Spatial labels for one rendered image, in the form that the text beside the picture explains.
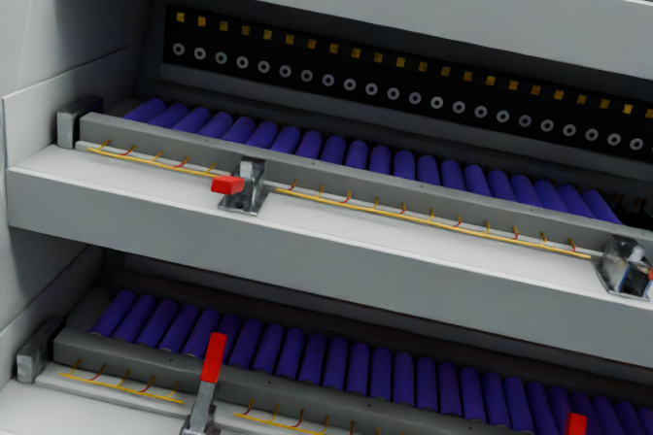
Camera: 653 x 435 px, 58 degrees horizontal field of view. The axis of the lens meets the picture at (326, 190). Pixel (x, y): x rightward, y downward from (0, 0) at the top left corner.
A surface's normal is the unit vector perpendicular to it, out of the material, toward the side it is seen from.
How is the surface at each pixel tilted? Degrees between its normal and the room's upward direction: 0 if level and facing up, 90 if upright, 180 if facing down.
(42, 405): 19
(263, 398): 109
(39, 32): 90
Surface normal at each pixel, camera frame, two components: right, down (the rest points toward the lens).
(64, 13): 0.98, 0.21
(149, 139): -0.12, 0.40
